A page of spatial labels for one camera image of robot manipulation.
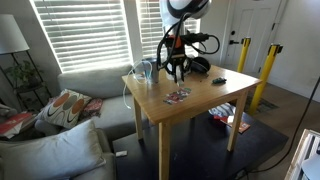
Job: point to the dark blue rug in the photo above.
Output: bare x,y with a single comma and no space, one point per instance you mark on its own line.
200,156

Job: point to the small white remote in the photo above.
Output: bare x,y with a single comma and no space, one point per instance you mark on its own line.
121,153

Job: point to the orange oval patterned pillow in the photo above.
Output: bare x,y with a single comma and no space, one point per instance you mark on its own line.
65,108

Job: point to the small black teal gadget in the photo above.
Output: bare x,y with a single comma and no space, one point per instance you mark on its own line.
219,80

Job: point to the black metal shelf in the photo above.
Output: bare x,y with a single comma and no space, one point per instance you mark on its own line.
33,88

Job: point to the white door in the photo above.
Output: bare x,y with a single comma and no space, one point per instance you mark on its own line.
256,23

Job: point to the red book stack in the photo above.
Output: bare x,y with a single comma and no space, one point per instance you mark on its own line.
13,123

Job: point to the white window blind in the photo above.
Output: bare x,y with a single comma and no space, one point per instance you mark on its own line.
150,30
83,33

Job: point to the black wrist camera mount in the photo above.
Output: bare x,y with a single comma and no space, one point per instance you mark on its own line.
198,36

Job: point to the colourful magazines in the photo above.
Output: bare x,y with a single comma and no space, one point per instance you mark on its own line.
223,111

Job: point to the green potted plant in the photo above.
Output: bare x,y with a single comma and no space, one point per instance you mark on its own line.
23,71

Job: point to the white cart frame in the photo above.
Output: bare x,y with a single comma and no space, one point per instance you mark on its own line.
301,156

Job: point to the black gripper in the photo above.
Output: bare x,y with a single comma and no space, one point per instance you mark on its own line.
178,61

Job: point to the light wooden table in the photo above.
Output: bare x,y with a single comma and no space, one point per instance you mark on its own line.
200,96

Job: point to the yellow post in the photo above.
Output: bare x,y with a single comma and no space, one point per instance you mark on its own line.
263,80
243,56

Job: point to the red patterned cloth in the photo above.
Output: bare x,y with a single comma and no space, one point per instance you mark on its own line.
92,106

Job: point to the black headphones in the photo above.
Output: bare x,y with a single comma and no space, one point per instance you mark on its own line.
201,65

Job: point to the white shade floor lamp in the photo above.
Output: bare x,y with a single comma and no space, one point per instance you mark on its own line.
11,33

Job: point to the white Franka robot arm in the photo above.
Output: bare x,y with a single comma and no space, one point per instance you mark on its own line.
173,10

